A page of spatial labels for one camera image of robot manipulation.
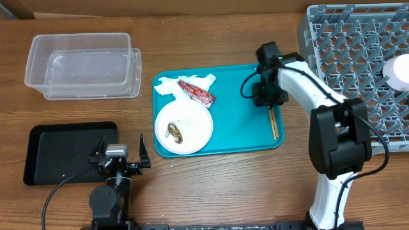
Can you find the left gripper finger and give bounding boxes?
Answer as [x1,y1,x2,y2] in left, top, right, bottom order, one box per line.
[139,134,151,168]
[90,135,105,157]

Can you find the red snack wrapper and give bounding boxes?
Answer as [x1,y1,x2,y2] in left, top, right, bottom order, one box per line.
[177,80,216,109]

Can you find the white shallow bowl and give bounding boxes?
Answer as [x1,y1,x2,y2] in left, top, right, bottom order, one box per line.
[382,54,409,91]

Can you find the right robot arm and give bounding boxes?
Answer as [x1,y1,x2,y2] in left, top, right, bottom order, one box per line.
[250,42,372,229]

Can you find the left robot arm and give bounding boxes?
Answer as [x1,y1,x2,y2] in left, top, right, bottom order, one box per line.
[88,135,151,230]

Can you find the grey dishwasher rack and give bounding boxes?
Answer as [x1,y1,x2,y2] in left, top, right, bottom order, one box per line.
[297,3,408,152]

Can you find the teal serving tray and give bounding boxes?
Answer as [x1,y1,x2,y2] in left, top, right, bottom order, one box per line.
[152,63,285,157]

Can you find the brown food scrap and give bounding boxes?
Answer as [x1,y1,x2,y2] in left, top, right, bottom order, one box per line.
[165,122,183,144]

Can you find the black plastic tray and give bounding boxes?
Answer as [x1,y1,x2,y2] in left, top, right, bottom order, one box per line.
[23,121,119,186]

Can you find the white round plate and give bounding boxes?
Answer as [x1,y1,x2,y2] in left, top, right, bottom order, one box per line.
[154,99,213,155]

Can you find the crumpled white napkin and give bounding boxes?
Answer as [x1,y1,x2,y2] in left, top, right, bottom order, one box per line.
[154,74,216,100]

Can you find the clear plastic bin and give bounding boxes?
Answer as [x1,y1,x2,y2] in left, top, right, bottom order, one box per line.
[24,33,142,100]

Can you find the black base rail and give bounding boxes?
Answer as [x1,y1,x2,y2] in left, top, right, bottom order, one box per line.
[136,221,311,230]

